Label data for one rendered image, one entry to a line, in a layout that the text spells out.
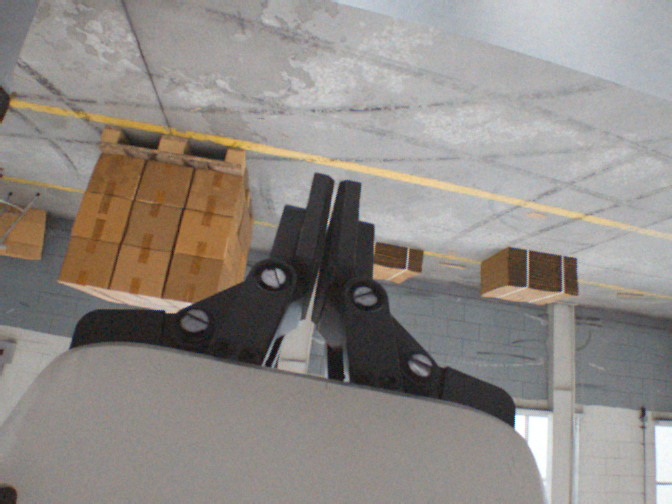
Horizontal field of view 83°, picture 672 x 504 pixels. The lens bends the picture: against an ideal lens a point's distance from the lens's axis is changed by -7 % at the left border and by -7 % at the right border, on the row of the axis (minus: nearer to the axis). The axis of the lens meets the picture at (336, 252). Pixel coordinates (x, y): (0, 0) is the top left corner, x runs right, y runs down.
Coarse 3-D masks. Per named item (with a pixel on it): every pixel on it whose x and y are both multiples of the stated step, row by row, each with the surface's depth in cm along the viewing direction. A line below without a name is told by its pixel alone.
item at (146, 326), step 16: (80, 320) 9; (96, 320) 9; (112, 320) 9; (128, 320) 9; (144, 320) 9; (160, 320) 9; (80, 336) 9; (96, 336) 9; (112, 336) 9; (128, 336) 9; (144, 336) 9; (160, 336) 9
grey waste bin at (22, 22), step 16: (0, 0) 96; (16, 0) 101; (32, 0) 108; (0, 16) 96; (16, 16) 102; (32, 16) 111; (0, 32) 97; (16, 32) 103; (0, 48) 98; (16, 48) 105; (0, 64) 99; (0, 80) 100
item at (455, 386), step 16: (448, 368) 10; (448, 384) 10; (464, 384) 10; (480, 384) 10; (448, 400) 10; (464, 400) 10; (480, 400) 10; (496, 400) 10; (512, 400) 10; (496, 416) 9; (512, 416) 10
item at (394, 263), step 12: (384, 252) 355; (396, 252) 357; (408, 252) 358; (420, 252) 362; (384, 264) 351; (396, 264) 353; (408, 264) 356; (420, 264) 358; (384, 276) 389; (396, 276) 383; (408, 276) 378
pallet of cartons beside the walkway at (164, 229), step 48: (96, 192) 211; (144, 192) 215; (192, 192) 220; (240, 192) 228; (96, 240) 206; (144, 240) 209; (192, 240) 213; (240, 240) 265; (96, 288) 204; (144, 288) 203; (192, 288) 206
